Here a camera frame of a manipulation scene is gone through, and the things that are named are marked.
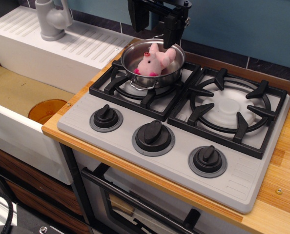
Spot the orange plastic plate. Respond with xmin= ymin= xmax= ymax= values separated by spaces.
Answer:
xmin=28 ymin=99 xmax=66 ymax=124

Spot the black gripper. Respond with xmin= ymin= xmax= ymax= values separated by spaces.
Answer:
xmin=128 ymin=0 xmax=192 ymax=48

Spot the stainless steel pan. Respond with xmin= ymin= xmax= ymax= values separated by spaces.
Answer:
xmin=121 ymin=39 xmax=186 ymax=90

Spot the grey toy stove top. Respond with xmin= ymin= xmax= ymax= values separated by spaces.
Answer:
xmin=56 ymin=45 xmax=290 ymax=215

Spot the black middle stove knob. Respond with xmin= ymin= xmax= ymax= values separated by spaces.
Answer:
xmin=132 ymin=120 xmax=175 ymax=157

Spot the black braided cable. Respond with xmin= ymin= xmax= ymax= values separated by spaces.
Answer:
xmin=0 ymin=190 xmax=14 ymax=234

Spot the black right burner grate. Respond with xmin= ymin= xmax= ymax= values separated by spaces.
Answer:
xmin=167 ymin=67 xmax=290 ymax=159

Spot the black left stove knob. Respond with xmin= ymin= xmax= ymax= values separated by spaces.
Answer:
xmin=89 ymin=104 xmax=124 ymax=133

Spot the grey toy faucet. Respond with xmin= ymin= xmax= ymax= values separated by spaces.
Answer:
xmin=35 ymin=0 xmax=73 ymax=41

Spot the wooden drawer front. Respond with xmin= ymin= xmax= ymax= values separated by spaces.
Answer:
xmin=0 ymin=149 xmax=92 ymax=234

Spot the black burner grate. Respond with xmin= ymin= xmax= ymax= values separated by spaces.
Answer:
xmin=89 ymin=58 xmax=201 ymax=121
xmin=167 ymin=67 xmax=290 ymax=159

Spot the black stove knob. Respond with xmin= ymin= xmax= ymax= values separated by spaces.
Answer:
xmin=89 ymin=104 xmax=124 ymax=133
xmin=188 ymin=145 xmax=228 ymax=178
xmin=132 ymin=120 xmax=175 ymax=157

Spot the black right stove knob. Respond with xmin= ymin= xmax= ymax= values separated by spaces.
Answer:
xmin=188 ymin=145 xmax=228 ymax=178

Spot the pink stuffed pig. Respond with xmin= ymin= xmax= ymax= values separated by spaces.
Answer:
xmin=133 ymin=43 xmax=176 ymax=77

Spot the white oven door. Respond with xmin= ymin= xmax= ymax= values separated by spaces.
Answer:
xmin=81 ymin=163 xmax=237 ymax=234

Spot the black left burner grate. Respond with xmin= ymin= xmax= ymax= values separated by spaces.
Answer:
xmin=89 ymin=58 xmax=201 ymax=121

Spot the white toy sink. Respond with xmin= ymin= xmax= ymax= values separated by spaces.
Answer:
xmin=0 ymin=6 xmax=132 ymax=185

